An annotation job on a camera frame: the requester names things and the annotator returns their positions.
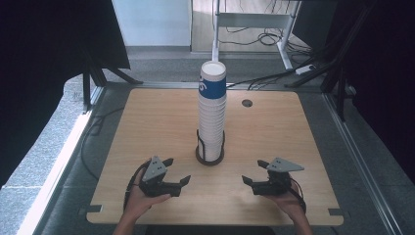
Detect black curtain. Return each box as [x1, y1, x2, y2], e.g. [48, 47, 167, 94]
[326, 0, 415, 184]
[0, 0, 131, 189]

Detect white metal desk frame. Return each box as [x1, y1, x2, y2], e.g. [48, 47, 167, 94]
[211, 0, 301, 71]

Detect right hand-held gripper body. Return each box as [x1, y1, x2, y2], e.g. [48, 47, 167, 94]
[253, 158, 305, 197]

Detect left hand-held gripper black cable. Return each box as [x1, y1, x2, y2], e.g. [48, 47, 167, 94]
[122, 159, 152, 211]

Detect black metal stand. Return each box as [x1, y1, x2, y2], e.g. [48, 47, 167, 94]
[80, 48, 145, 115]
[284, 0, 376, 122]

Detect blue and white paper cup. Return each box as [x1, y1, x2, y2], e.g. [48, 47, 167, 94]
[198, 60, 227, 100]

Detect white power strip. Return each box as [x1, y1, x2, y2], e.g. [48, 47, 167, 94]
[295, 64, 317, 75]

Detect white panel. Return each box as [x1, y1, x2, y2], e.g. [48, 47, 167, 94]
[111, 0, 193, 48]

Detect aluminium floor rail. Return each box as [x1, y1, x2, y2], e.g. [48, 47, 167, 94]
[15, 85, 106, 235]
[322, 91, 406, 235]

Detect right hand-held gripper black cable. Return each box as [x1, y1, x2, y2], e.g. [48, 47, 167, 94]
[288, 177, 307, 213]

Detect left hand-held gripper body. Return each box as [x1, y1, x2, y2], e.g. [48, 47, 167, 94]
[138, 155, 182, 198]

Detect person's left hand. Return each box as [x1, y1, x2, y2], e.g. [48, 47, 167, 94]
[125, 168, 171, 220]

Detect black wire cup holder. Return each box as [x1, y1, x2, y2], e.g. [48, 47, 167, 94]
[195, 128, 226, 166]

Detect person's right hand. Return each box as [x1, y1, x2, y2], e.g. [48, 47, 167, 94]
[263, 181, 307, 220]

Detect thin black floor cable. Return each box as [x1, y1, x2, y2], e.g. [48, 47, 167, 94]
[79, 107, 125, 181]

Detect tangled black cables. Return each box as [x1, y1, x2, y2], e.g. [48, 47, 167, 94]
[217, 25, 315, 57]

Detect hand-held gripper black cable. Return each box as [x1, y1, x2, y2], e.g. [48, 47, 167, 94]
[288, 177, 307, 213]
[122, 159, 152, 211]

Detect long black cable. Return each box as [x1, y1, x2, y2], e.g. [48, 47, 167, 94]
[226, 67, 299, 91]

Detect stack of white-rimmed cups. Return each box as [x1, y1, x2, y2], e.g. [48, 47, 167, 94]
[197, 96, 227, 163]

